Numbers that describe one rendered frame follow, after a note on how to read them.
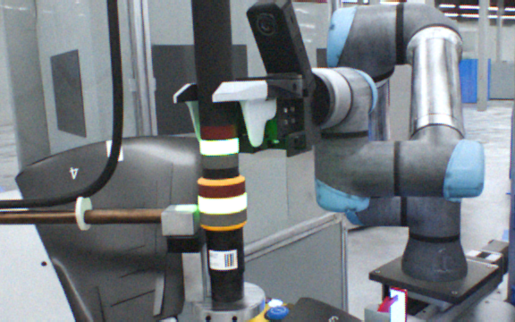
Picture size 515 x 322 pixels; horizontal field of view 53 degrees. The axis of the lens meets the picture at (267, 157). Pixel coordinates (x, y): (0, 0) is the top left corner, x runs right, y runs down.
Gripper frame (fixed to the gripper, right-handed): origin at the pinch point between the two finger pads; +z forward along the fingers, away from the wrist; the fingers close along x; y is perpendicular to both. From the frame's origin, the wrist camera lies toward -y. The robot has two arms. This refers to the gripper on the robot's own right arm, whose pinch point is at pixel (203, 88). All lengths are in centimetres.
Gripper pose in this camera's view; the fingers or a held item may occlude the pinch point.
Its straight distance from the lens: 45.1
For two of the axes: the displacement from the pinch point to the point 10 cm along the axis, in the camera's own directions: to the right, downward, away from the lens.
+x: -8.6, -0.4, 5.2
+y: 0.4, 9.9, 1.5
